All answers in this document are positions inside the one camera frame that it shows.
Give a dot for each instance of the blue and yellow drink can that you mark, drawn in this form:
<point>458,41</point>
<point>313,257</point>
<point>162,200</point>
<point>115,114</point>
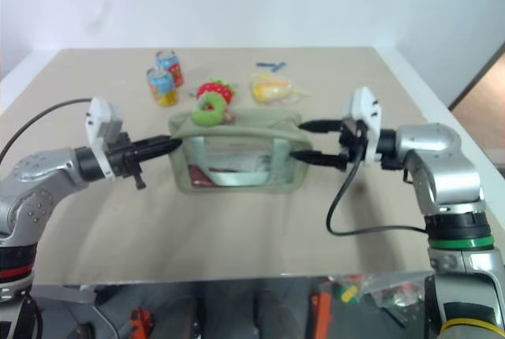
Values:
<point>161,88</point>

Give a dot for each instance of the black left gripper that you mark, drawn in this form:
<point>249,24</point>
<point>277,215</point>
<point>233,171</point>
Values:
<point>122,154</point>

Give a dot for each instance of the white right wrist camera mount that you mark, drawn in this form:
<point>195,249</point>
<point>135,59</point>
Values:
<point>367,110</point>

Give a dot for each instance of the light blue clip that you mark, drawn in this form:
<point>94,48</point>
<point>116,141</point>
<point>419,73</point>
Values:
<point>279,66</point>

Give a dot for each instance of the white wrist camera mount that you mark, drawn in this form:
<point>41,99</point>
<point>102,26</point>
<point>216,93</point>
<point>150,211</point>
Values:
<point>367,110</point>
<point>99,118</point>

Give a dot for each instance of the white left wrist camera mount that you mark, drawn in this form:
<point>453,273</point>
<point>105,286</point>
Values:
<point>99,118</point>

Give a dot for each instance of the yellow packaged toy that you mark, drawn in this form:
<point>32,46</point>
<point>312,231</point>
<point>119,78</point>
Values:
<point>272,88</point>

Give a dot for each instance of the clear plastic bag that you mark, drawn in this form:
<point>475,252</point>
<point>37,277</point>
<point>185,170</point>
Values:
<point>394,293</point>

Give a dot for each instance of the blue and red drink can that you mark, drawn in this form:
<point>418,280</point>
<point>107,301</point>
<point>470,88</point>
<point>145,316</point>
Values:
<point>170,65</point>

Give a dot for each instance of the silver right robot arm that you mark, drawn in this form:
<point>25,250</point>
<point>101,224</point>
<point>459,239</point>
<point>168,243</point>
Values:
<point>442,165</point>

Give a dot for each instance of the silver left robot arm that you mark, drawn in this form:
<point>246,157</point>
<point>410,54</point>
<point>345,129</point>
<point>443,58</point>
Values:
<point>43,173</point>

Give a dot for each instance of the red strawberry plush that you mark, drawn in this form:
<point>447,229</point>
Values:
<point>215,87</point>

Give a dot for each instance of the green pouch with clear window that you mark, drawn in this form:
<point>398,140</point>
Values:
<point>252,122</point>

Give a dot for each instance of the brown wooden door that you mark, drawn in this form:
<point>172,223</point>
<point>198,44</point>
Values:
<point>483,79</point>

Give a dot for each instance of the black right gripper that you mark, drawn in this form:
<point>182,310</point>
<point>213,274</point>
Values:
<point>351,136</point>

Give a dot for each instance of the red packet inside pouch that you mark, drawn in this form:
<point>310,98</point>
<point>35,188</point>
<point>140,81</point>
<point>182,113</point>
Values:
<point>199,179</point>

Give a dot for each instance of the dark blue clip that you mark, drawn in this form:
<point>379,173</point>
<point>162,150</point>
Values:
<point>265,65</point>

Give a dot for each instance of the beige table cloth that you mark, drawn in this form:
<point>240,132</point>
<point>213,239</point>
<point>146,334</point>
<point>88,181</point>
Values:
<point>252,236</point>

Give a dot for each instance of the orange tool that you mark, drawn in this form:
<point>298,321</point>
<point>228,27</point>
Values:
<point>141,323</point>
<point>321,315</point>

